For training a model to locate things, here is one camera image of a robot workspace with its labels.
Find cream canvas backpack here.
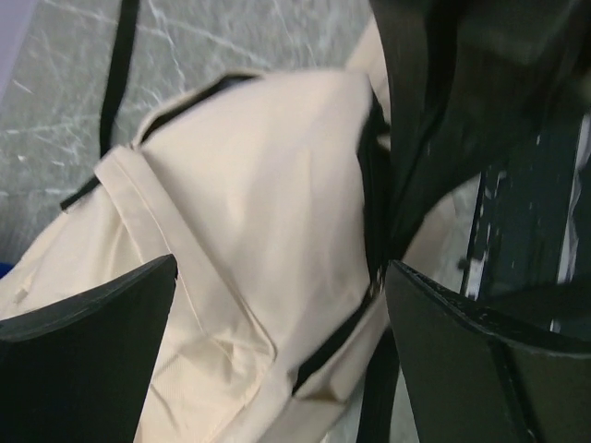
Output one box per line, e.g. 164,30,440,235
0,0,467,443

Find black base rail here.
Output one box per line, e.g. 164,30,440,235
461,116,590,302

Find blue plastic basket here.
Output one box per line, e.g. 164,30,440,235
0,262,14,278

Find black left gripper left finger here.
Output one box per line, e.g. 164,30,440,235
1,256,177,442

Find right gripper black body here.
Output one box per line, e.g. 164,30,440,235
428,1,590,205

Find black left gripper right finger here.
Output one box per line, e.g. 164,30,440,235
386,261,590,442

